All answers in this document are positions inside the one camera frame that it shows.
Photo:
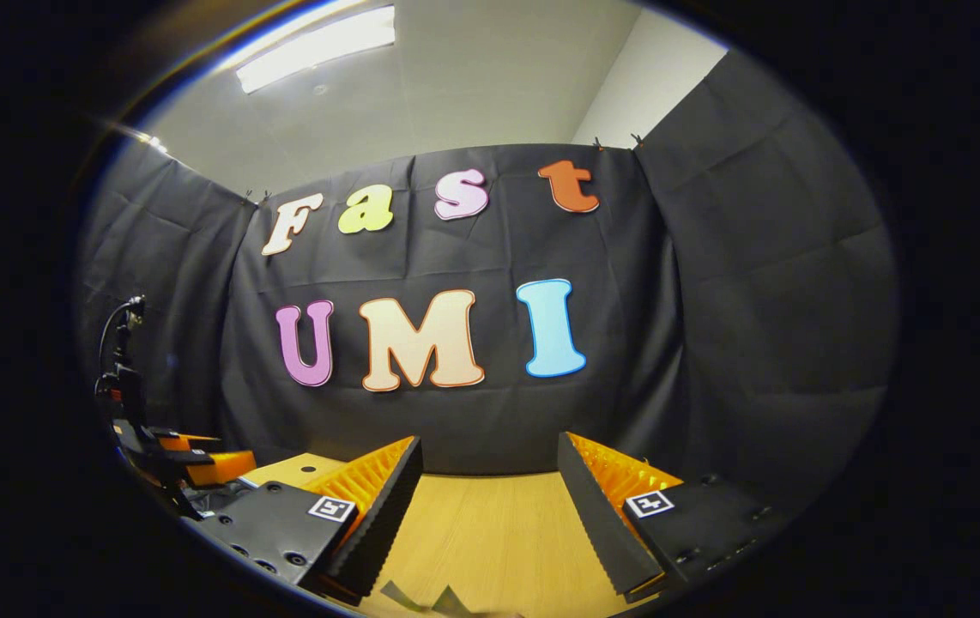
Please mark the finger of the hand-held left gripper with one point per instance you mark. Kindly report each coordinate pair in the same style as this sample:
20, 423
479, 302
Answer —
190, 441
215, 468

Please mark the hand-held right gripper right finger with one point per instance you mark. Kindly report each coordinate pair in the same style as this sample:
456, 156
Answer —
601, 524

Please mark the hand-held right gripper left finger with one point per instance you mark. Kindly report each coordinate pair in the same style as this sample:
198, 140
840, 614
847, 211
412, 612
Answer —
385, 515

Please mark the black backdrop cloth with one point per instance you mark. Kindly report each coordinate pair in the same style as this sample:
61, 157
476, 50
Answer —
713, 300

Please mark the rectangular ceiling light panel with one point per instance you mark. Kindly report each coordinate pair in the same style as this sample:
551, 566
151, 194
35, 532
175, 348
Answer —
318, 47

